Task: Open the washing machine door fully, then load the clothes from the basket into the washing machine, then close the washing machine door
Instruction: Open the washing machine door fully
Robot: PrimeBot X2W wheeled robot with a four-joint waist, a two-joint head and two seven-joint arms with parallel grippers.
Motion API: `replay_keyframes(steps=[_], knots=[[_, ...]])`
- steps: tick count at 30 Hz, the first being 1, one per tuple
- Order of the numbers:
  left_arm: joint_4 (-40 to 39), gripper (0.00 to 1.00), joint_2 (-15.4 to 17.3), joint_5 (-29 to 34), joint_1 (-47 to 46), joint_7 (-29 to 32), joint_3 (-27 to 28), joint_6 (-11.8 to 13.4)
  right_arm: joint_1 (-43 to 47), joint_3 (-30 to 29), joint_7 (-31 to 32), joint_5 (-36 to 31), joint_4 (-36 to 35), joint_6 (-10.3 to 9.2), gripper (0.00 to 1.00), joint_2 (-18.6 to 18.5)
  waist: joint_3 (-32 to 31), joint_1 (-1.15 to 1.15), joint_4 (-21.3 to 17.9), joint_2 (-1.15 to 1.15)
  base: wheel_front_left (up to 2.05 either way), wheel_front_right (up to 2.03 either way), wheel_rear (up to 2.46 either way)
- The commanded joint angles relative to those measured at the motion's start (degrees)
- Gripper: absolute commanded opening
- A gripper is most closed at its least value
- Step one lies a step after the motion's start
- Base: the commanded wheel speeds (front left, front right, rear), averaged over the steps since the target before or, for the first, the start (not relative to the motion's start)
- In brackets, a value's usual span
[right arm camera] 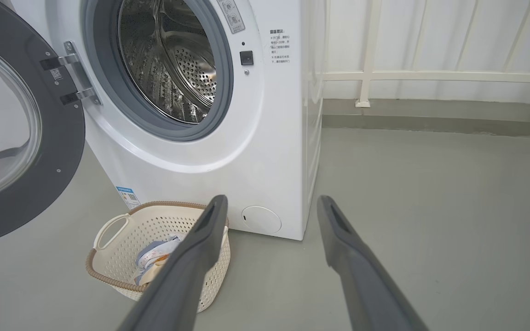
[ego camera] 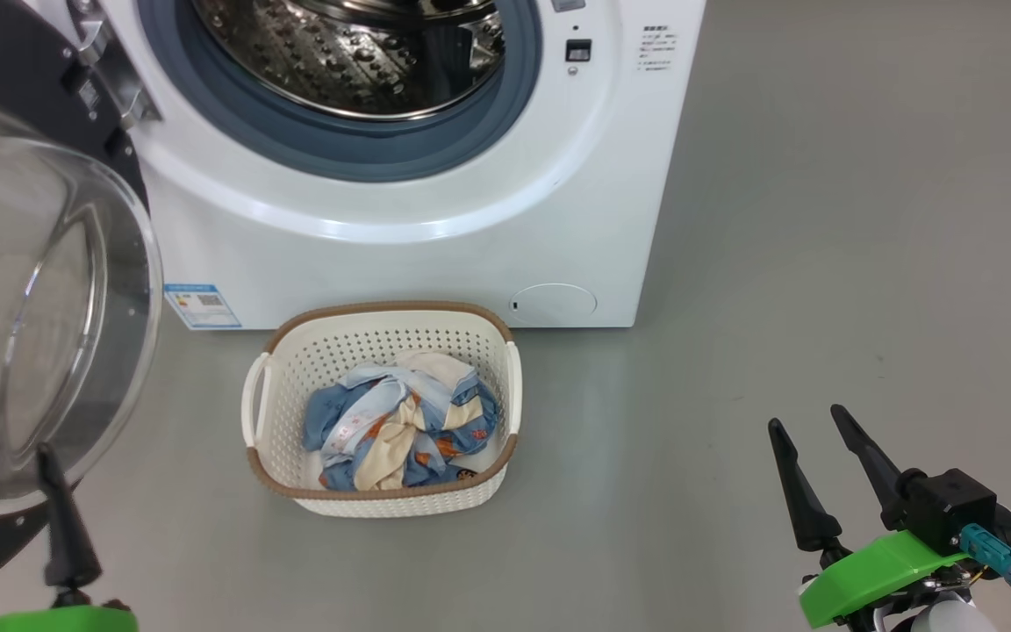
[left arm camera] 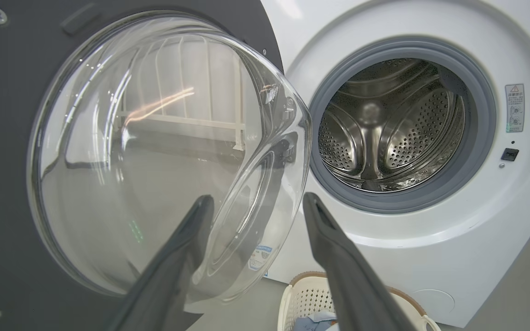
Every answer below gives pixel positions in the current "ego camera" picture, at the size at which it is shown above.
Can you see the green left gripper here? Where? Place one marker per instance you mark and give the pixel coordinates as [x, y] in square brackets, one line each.
[58, 620]

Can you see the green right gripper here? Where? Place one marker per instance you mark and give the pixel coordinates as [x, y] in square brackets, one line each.
[874, 570]

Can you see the black-rimmed glass washer door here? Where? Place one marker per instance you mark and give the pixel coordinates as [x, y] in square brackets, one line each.
[49, 307]

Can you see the blue cartoon print garment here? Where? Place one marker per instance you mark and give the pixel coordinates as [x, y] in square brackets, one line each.
[326, 421]

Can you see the cream and light-blue garment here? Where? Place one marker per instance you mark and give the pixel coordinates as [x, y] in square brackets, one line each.
[383, 456]

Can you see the white front-load washing machine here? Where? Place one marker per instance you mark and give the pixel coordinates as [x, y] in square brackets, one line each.
[383, 263]

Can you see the metal washer door hinge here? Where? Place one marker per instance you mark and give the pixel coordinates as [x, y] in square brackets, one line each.
[124, 88]

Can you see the black door lock socket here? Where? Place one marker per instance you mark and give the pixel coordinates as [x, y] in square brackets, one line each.
[578, 50]

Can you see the stainless steel washing machine drum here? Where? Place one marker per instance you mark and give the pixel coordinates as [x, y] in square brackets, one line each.
[312, 61]

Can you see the blue energy label sticker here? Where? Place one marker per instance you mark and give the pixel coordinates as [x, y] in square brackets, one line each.
[203, 305]

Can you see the cream perforated basket brown rim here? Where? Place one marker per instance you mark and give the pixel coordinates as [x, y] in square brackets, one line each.
[282, 395]

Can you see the round white filter cover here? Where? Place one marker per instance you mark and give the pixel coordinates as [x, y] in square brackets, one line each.
[554, 301]

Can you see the grey info strip label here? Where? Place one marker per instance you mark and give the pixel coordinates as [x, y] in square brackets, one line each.
[567, 5]

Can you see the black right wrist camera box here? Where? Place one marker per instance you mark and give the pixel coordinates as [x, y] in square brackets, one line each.
[953, 505]

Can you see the teal right camera connector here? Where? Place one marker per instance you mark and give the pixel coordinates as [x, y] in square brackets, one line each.
[988, 549]

